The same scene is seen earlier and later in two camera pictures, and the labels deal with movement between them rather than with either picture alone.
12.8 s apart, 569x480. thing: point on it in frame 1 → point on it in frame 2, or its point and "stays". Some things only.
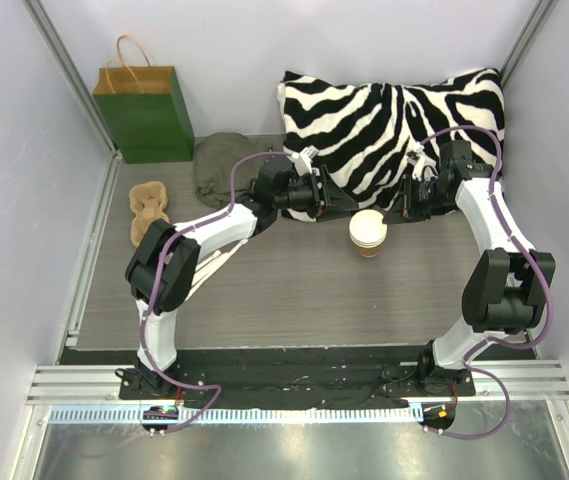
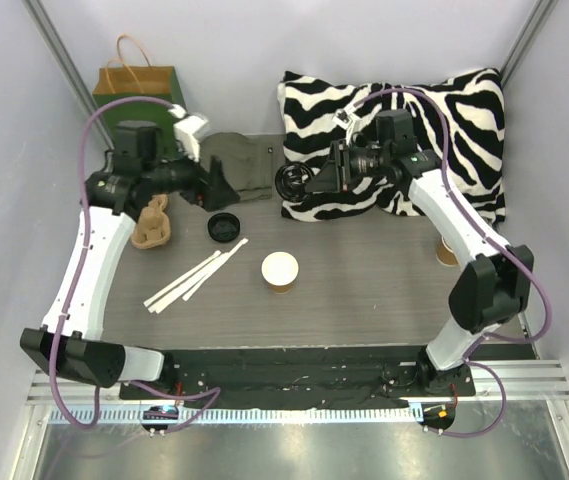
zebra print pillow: [363, 135] stays
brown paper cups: [368, 231] → [444, 254]
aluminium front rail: [539, 380] stays
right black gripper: [408, 198] → [339, 166]
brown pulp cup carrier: [148, 201] stays
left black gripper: [324, 194] → [205, 181]
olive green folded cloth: [215, 154] stays
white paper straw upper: [226, 258] stays
